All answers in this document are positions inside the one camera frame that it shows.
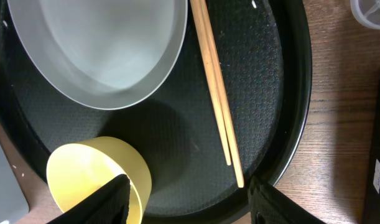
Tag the round black serving tray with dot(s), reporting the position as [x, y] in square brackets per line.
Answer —
[266, 61]

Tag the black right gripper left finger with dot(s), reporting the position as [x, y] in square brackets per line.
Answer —
[108, 205]

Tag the wooden chopstick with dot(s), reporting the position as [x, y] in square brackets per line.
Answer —
[223, 97]
[210, 75]

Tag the yellow plastic bowl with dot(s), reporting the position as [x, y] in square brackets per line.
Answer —
[75, 171]

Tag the clear plastic waste bin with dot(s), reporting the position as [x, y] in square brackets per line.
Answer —
[366, 12]

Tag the wooden chopstick left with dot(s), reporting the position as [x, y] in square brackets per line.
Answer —
[210, 75]

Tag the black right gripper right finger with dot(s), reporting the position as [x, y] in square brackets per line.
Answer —
[269, 206]

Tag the grey round plate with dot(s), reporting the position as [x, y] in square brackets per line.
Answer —
[103, 54]

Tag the grey plastic dishwasher rack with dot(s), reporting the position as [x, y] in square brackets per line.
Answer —
[13, 205]

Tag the wooden chopstick right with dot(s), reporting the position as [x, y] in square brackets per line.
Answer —
[223, 97]

